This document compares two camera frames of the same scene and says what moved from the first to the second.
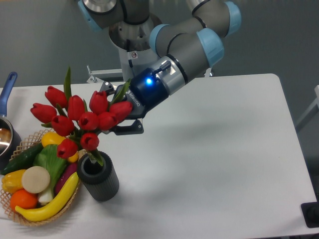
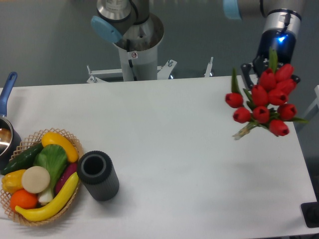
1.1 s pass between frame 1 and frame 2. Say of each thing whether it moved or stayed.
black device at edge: stayed
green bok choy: stayed
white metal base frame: stayed
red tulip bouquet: moved
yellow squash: stayed
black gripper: moved
